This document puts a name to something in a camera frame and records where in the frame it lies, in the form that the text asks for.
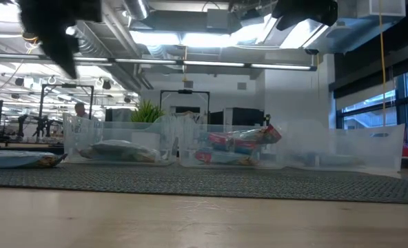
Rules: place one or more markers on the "person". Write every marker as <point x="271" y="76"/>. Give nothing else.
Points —
<point x="81" y="110"/>

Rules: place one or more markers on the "dark grey woven mat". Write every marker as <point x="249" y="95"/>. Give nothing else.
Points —
<point x="204" y="182"/>

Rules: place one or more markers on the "long ceiling light bar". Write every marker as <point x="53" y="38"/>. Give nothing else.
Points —
<point x="207" y="63"/>

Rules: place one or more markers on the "clear plastic bin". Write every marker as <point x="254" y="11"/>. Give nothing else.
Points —
<point x="362" y="144"/>
<point x="197" y="137"/>
<point x="121" y="131"/>

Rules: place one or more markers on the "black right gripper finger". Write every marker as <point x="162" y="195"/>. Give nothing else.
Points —
<point x="285" y="17"/>

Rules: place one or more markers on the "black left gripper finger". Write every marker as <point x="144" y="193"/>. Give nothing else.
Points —
<point x="64" y="55"/>

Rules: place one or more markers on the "black metal frame stand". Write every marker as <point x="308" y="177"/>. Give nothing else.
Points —
<point x="185" y="91"/>
<point x="42" y="103"/>

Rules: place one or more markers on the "green potted plant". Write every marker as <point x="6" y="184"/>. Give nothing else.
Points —
<point x="146" y="111"/>

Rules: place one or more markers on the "white plant pot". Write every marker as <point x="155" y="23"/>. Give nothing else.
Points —
<point x="145" y="140"/>

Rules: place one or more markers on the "black equipment box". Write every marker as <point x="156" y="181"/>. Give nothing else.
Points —
<point x="247" y="116"/>

